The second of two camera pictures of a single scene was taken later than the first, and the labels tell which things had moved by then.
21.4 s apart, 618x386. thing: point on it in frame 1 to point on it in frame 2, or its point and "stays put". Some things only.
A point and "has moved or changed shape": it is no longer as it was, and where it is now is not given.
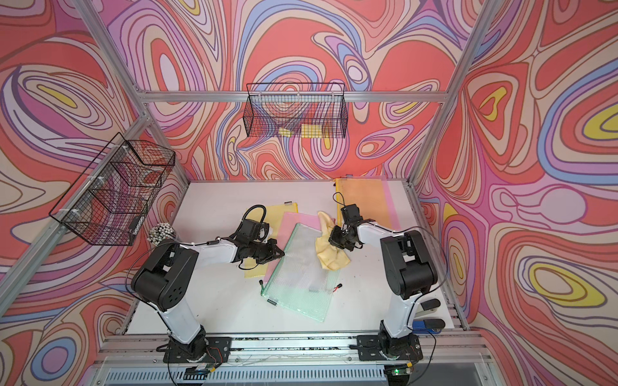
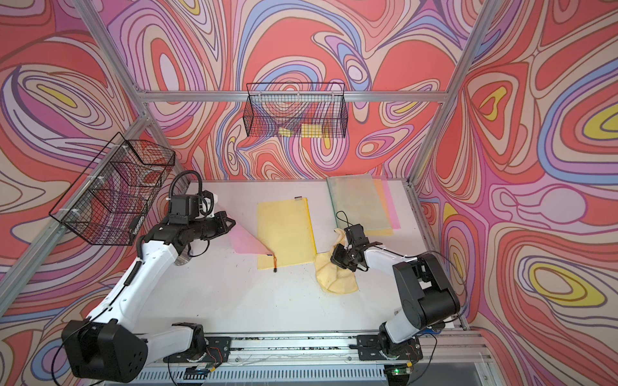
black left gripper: (273, 247) to (220, 219)
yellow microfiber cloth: (331, 257) to (331, 277)
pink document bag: (288, 223) has moved or changed shape
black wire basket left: (109, 200) stays put
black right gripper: (334, 240) to (337, 259)
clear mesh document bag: (298, 277) to (356, 200)
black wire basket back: (300, 110) stays put
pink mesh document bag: (392, 215) stays put
